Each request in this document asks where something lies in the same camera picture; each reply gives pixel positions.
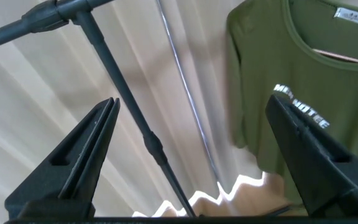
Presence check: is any green printed shirt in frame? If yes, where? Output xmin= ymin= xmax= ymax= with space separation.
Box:
xmin=225 ymin=0 xmax=358 ymax=215

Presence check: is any beige curtain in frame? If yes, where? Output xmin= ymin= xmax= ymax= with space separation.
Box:
xmin=0 ymin=0 xmax=265 ymax=218

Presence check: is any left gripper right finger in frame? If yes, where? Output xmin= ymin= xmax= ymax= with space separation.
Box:
xmin=265 ymin=94 xmax=358 ymax=218

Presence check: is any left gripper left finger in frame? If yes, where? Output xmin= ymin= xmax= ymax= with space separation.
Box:
xmin=4 ymin=97 xmax=121 ymax=218

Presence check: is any pink clothes hanger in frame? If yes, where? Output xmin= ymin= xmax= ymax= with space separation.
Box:
xmin=311 ymin=48 xmax=358 ymax=65

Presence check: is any black clothes rack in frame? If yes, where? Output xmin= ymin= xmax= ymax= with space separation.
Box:
xmin=0 ymin=0 xmax=291 ymax=218

